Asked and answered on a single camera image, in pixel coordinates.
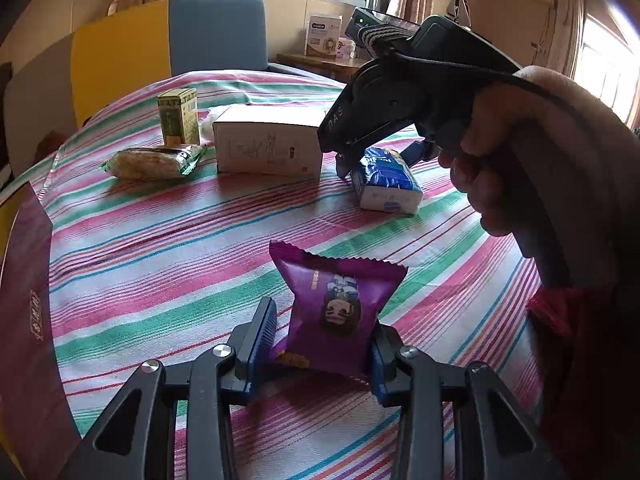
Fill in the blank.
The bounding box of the blue tissue pack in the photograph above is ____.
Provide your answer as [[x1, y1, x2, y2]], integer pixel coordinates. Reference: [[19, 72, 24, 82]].
[[349, 146, 423, 214]]

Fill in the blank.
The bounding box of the person right hand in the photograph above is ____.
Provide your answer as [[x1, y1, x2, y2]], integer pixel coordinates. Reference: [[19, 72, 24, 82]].
[[438, 66, 639, 289]]

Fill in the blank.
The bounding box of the tricolour headboard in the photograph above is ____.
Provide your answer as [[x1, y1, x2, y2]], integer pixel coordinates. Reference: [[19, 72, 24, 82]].
[[3, 0, 268, 176]]

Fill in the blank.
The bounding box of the white cardboard box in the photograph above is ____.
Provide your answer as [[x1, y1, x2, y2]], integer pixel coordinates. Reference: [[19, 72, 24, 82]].
[[213, 104, 326, 179]]

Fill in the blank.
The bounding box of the gold tin box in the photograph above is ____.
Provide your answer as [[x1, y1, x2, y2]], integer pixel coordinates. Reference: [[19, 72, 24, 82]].
[[1, 183, 80, 479]]

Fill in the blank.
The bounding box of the white box on shelf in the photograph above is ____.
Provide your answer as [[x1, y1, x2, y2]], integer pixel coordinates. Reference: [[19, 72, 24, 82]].
[[305, 14, 342, 58]]

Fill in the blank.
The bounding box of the wooden side shelf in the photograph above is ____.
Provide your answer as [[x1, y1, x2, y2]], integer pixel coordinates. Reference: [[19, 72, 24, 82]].
[[276, 53, 366, 82]]

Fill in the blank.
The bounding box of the dark red pillow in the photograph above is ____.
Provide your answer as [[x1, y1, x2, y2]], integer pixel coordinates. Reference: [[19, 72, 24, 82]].
[[34, 131, 67, 164]]

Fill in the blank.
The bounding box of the green cracker packet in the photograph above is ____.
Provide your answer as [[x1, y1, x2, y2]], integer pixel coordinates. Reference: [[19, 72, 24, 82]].
[[101, 144, 206, 180]]

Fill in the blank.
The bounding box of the striped bed sheet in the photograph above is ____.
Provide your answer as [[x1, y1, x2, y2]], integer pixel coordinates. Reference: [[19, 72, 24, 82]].
[[0, 69, 547, 480]]

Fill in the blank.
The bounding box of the green medicine box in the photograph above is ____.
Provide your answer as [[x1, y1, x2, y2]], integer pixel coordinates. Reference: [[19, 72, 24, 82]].
[[157, 88, 200, 146]]

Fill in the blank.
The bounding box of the purple snack packet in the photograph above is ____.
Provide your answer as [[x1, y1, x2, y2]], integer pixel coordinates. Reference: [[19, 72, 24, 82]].
[[269, 242, 408, 379]]

